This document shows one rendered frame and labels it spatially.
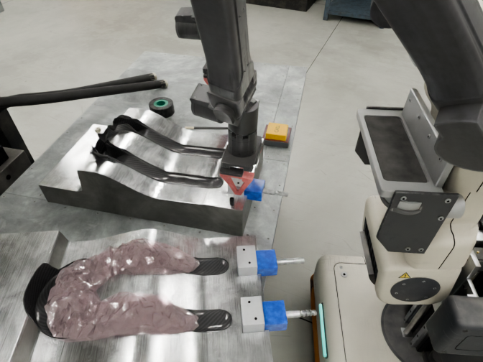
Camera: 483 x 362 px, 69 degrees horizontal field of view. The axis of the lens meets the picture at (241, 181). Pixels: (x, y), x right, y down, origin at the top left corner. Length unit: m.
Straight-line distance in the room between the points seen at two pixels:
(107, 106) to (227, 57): 0.87
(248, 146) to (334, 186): 1.49
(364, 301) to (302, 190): 0.88
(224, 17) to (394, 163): 0.40
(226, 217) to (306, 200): 1.28
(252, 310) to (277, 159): 0.50
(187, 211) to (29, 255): 0.31
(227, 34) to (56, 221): 0.66
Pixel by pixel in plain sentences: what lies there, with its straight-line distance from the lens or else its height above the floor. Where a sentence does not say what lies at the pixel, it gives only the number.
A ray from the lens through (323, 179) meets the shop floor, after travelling 2.17.
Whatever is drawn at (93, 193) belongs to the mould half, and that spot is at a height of 0.86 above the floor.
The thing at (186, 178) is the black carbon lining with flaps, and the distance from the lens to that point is 0.84.
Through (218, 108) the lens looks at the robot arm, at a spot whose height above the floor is 1.14.
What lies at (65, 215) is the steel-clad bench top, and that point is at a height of 0.80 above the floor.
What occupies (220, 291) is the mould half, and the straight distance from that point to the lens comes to 0.68.
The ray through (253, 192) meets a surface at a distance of 0.77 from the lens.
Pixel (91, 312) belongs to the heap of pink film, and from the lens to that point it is 0.66.
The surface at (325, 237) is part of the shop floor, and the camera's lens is 1.87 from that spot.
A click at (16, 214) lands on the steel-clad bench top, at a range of 1.02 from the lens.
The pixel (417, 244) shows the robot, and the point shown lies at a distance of 0.74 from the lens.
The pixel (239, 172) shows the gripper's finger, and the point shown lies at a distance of 0.70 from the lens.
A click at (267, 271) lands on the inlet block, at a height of 0.86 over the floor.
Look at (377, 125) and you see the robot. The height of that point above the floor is 1.04.
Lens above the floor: 1.45
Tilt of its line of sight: 44 degrees down
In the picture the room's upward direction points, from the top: straight up
